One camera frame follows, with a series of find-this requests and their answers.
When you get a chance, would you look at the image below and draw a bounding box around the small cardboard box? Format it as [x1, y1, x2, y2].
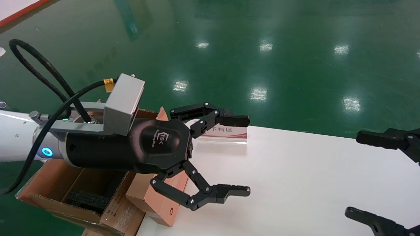
[126, 169, 190, 227]

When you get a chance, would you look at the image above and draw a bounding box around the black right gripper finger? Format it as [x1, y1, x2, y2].
[356, 128, 420, 163]
[345, 206, 420, 236]

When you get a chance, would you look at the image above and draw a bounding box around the black braided cable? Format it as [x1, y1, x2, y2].
[0, 39, 118, 194]

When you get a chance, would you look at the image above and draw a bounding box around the grey wrist camera housing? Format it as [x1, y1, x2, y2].
[49, 73, 145, 136]

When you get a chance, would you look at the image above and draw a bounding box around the black foam insert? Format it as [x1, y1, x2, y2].
[62, 170, 128, 216]

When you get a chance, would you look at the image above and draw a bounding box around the red edged white platform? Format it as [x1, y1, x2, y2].
[0, 0, 52, 29]

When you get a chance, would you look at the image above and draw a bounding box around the acrylic sign with red text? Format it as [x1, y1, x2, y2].
[199, 124, 248, 145]

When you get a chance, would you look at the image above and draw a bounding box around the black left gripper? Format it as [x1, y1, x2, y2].
[64, 102, 251, 211]

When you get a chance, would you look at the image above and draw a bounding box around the large open cardboard box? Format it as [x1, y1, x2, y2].
[16, 98, 189, 236]

